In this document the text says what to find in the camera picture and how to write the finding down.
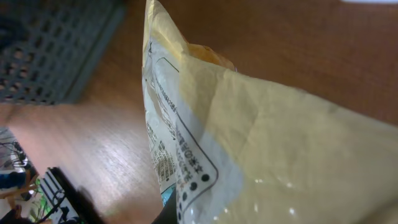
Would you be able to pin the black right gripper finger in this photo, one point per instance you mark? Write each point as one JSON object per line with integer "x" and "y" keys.
{"x": 168, "y": 215}

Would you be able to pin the white chips bag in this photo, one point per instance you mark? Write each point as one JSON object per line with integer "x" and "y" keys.
{"x": 244, "y": 150}

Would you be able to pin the grey plastic basket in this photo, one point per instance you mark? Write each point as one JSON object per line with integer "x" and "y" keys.
{"x": 49, "y": 49}

